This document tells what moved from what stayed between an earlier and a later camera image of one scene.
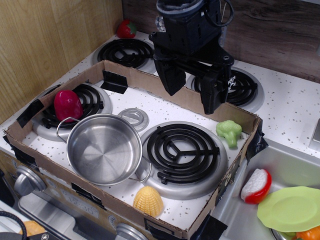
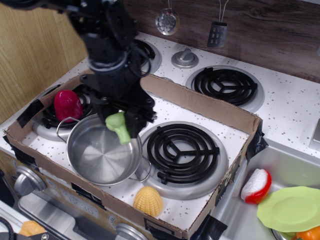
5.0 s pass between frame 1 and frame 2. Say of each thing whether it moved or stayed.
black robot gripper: moved
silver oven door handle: stayed
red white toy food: stayed
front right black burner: stayed
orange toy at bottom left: stayed
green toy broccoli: moved
